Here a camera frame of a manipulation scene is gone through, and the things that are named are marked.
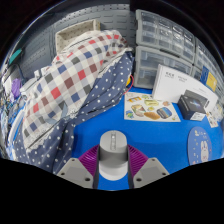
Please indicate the navy polka dot cloth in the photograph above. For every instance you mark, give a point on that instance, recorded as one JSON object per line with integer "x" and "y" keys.
{"x": 106, "y": 90}

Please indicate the grey plastic drawer cabinet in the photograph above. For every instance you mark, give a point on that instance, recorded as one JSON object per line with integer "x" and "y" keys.
{"x": 163, "y": 33}
{"x": 208, "y": 55}
{"x": 150, "y": 65}

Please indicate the beige perforated storage basket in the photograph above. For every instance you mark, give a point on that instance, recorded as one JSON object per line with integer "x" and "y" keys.
{"x": 75, "y": 32}

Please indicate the teal object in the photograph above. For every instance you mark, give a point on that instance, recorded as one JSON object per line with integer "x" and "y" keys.
{"x": 15, "y": 56}

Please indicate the dark grey pegboard panel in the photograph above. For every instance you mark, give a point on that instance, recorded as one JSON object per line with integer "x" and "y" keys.
{"x": 40, "y": 43}

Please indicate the small yellow object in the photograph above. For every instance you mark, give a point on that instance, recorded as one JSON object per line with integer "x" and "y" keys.
{"x": 128, "y": 81}

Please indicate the grey white computer mouse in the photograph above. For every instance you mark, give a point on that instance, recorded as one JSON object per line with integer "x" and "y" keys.
{"x": 113, "y": 156}

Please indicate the white keyboard packaging box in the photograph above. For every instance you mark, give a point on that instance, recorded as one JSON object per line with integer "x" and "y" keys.
{"x": 171, "y": 83}

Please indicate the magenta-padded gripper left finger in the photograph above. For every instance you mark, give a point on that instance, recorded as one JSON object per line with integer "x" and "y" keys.
{"x": 75, "y": 170}

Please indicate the small black product box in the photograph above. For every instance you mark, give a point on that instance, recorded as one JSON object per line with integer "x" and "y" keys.
{"x": 191, "y": 104}

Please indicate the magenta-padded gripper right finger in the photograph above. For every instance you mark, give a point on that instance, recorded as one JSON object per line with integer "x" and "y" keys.
{"x": 151, "y": 170}

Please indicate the red blue checkered cloth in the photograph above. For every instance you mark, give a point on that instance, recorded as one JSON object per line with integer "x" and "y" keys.
{"x": 66, "y": 80}

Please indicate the round blue printed mouse pad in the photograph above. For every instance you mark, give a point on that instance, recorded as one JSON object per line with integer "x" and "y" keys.
{"x": 200, "y": 146}

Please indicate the purple object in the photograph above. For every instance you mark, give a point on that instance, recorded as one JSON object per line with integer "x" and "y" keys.
{"x": 16, "y": 88}

